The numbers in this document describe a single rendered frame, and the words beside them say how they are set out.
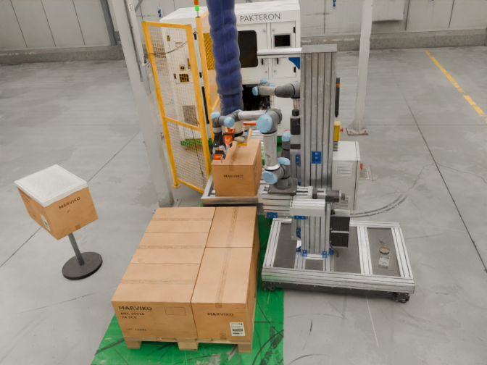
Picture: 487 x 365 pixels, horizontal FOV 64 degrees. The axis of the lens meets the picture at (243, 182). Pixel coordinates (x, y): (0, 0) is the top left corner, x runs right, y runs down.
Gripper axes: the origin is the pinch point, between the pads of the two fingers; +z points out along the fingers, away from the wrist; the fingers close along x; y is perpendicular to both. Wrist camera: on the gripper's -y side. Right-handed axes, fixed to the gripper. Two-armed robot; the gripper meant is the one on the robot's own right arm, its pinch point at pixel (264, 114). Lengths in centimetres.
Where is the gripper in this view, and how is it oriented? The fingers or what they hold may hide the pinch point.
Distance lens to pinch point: 391.7
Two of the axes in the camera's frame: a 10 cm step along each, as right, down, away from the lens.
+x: 9.9, 0.2, -1.7
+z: 0.7, 8.6, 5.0
